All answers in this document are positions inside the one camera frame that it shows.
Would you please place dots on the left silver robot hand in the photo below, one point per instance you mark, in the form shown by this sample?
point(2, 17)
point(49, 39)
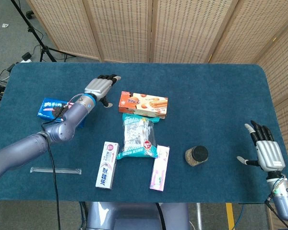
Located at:
point(98, 86)

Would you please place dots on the blue Oreo cookie box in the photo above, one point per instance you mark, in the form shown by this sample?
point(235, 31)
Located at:
point(46, 107)

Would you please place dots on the white paper scrap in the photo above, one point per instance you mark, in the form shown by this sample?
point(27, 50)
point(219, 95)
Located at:
point(5, 25)

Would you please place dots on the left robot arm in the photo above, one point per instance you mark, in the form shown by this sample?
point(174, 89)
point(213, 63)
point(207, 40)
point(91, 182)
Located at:
point(26, 148)

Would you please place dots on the orange biscuit box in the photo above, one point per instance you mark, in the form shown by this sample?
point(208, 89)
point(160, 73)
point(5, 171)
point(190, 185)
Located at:
point(134, 103)

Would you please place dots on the clear wrapped plastic stick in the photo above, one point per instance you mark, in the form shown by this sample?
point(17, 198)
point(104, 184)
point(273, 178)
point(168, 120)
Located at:
point(55, 170)

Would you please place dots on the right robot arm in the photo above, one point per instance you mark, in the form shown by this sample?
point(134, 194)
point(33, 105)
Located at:
point(283, 203)

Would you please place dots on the white pink toothpaste box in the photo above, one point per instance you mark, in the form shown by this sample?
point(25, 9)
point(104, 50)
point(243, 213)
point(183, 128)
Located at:
point(106, 167)

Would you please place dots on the glass jar black lid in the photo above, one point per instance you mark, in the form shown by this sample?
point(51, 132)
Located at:
point(199, 153)

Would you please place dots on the teal snack bag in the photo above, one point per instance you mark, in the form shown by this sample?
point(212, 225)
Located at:
point(136, 134)

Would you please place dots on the black tripod stand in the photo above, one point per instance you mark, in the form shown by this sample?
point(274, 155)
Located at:
point(45, 50)

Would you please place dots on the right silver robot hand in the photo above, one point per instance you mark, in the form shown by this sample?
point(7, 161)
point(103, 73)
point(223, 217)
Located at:
point(270, 153)

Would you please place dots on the blue felt table mat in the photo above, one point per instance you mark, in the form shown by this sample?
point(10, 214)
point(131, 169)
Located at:
point(206, 95)

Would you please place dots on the silver table leg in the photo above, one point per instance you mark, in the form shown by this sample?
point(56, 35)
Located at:
point(199, 215)

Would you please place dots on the purple Darlie toothpaste box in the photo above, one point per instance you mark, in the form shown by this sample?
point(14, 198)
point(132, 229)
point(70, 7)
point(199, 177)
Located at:
point(159, 172)

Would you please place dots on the grey robot torso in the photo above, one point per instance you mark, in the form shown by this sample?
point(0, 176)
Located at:
point(134, 215)

